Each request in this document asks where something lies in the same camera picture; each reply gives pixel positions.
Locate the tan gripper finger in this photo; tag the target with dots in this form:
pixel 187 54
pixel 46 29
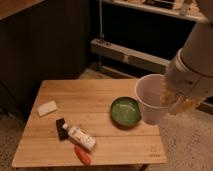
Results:
pixel 167 96
pixel 185 104

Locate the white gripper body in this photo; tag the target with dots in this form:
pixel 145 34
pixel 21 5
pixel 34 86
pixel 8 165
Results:
pixel 183 80

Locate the white ceramic cup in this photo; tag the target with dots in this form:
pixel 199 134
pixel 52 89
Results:
pixel 148 90

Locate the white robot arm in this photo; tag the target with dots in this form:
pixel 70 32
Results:
pixel 197 52

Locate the green ceramic bowl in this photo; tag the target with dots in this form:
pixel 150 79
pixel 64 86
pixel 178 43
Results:
pixel 125 111

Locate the metal shelf rack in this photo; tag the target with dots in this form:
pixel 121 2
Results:
pixel 127 56

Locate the wooden folding table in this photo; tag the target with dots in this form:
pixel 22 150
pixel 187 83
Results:
pixel 86 104

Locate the white lotion bottle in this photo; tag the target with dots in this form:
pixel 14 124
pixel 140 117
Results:
pixel 80 137

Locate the orange red tube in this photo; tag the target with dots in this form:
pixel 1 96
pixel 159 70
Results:
pixel 82 155

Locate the black rectangular bar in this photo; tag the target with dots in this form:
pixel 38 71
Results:
pixel 62 133

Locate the white sponge block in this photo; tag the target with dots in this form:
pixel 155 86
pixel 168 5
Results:
pixel 47 108

